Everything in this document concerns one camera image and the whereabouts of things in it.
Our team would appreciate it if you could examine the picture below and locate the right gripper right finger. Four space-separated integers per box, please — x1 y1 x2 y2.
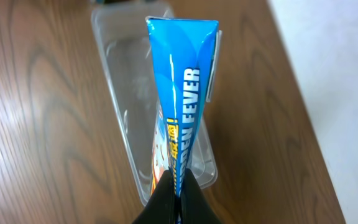
180 169 221 224

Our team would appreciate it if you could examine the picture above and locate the blue fever patch box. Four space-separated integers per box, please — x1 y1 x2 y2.
145 16 223 197

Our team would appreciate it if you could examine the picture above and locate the clear plastic container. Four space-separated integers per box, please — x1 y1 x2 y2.
91 0 219 207

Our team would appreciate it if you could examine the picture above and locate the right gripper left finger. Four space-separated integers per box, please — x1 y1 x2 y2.
132 170 177 224

